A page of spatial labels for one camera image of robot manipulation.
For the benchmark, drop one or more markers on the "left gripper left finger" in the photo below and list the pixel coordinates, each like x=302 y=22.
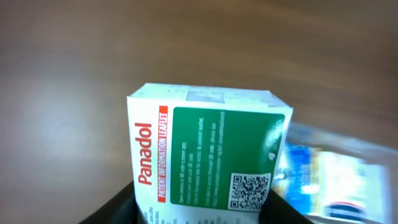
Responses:
x=121 y=209

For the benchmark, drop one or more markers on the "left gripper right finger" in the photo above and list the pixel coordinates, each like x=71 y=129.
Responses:
x=276 y=210

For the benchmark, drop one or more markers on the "blue yellow VapoDrops box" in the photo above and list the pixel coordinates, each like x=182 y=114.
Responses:
x=297 y=178

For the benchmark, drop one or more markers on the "white Hansaplast plaster box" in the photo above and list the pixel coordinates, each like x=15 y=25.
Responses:
x=350 y=190

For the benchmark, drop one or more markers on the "white green box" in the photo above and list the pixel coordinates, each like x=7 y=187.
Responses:
x=203 y=154

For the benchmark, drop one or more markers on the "clear plastic container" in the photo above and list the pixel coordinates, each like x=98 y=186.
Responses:
x=371 y=153

